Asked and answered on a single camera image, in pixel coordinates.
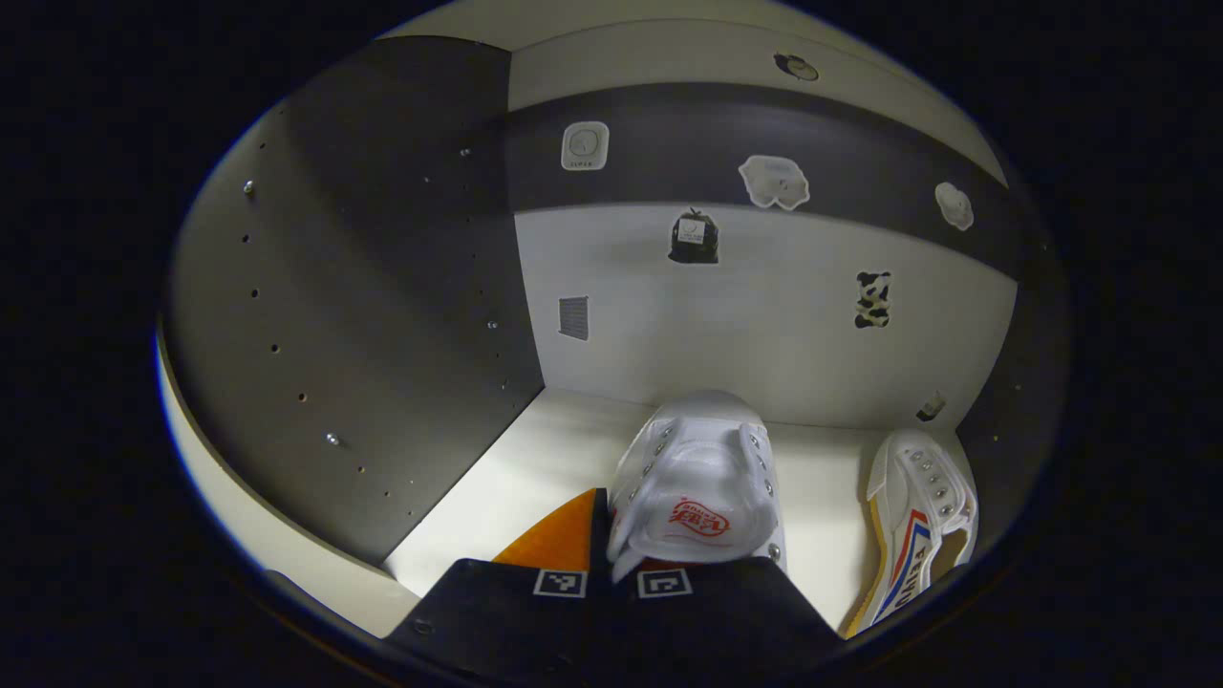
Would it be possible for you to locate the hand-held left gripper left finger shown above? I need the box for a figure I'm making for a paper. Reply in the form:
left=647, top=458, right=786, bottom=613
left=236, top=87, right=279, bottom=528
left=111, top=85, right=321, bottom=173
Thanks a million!
left=387, top=487, right=612, bottom=676

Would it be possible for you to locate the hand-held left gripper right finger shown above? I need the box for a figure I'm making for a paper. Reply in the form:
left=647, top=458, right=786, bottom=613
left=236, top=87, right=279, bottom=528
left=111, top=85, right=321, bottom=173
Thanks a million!
left=611, top=557, right=847, bottom=677

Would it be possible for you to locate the white canvas shoe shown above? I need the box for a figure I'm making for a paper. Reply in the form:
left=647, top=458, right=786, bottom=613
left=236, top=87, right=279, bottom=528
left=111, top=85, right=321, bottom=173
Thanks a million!
left=607, top=390, right=786, bottom=584
left=846, top=428, right=978, bottom=636

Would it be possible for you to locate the white grey shoe cabinet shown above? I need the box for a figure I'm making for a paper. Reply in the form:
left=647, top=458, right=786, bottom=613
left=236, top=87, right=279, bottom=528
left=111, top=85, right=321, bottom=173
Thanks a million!
left=158, top=0, right=1062, bottom=670

